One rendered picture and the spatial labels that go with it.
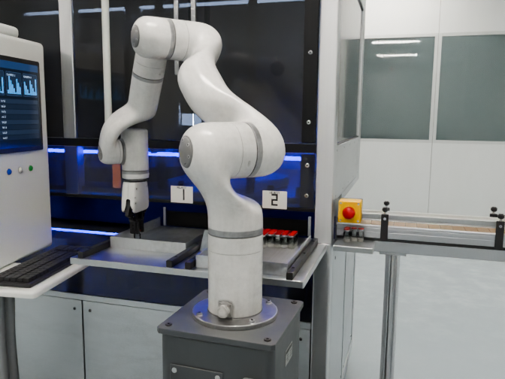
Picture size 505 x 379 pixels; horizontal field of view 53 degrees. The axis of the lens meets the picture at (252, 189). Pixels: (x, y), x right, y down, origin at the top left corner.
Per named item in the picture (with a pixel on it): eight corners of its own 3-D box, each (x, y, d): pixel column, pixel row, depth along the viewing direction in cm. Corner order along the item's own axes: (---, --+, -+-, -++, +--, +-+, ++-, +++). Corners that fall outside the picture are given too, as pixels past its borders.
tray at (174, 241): (159, 225, 194) (159, 216, 193) (223, 231, 186) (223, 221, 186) (110, 247, 161) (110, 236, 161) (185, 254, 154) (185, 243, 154)
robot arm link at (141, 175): (131, 168, 168) (131, 177, 168) (116, 171, 159) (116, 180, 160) (154, 168, 165) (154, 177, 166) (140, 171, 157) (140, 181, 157)
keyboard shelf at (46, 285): (34, 253, 190) (34, 247, 190) (105, 258, 186) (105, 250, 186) (-55, 295, 146) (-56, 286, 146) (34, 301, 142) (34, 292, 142)
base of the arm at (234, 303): (262, 336, 102) (264, 246, 99) (177, 323, 108) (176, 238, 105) (286, 304, 120) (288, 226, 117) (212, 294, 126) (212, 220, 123)
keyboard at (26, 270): (58, 250, 186) (58, 244, 185) (95, 252, 184) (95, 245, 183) (-14, 285, 147) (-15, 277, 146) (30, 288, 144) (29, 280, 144)
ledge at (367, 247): (337, 241, 181) (338, 235, 180) (375, 244, 177) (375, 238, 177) (332, 250, 167) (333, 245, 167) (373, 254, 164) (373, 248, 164)
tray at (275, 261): (235, 239, 173) (235, 229, 173) (310, 246, 166) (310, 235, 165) (195, 267, 141) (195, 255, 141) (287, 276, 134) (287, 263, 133)
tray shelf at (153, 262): (147, 229, 195) (147, 225, 195) (329, 244, 176) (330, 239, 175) (69, 263, 150) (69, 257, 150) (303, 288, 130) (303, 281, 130)
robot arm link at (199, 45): (216, 191, 107) (279, 186, 115) (236, 151, 99) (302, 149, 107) (148, 46, 133) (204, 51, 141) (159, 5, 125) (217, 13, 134)
